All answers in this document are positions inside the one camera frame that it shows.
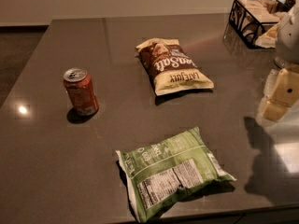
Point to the black wire napkin basket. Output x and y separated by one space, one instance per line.
252 18

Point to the green chip bag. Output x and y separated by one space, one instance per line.
162 174

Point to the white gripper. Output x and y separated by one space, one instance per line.
288 41

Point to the brown chip bag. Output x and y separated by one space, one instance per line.
169 68

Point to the red coke can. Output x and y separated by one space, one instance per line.
79 86

